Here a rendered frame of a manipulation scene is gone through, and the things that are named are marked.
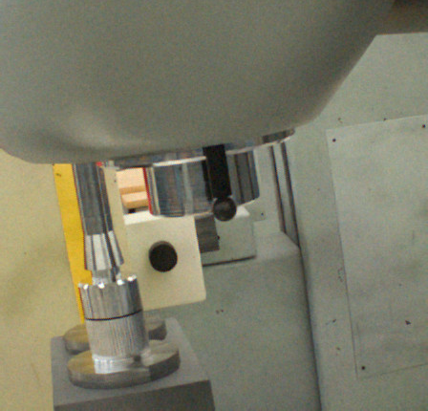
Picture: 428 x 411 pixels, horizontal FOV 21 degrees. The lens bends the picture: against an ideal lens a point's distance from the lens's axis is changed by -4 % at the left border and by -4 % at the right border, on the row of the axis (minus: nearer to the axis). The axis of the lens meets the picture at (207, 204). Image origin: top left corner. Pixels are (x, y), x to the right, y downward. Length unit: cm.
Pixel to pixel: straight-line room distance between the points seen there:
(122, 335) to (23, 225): 136
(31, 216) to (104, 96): 182
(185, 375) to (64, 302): 139
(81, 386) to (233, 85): 49
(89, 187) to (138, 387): 15
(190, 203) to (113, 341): 41
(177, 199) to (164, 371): 41
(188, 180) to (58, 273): 178
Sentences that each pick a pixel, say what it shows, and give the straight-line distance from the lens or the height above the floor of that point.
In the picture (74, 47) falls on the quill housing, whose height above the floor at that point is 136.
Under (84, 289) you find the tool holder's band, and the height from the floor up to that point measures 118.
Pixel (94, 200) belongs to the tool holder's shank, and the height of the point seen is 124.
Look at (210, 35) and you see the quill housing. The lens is 42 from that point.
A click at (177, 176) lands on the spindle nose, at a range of 48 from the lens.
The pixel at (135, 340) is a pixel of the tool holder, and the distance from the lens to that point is 89.
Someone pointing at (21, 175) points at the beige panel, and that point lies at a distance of 222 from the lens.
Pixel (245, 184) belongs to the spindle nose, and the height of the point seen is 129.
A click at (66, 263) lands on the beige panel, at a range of 225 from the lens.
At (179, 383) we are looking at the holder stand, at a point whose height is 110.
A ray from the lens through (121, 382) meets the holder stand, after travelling 87.
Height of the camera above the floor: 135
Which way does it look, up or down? 8 degrees down
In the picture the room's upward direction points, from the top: 9 degrees counter-clockwise
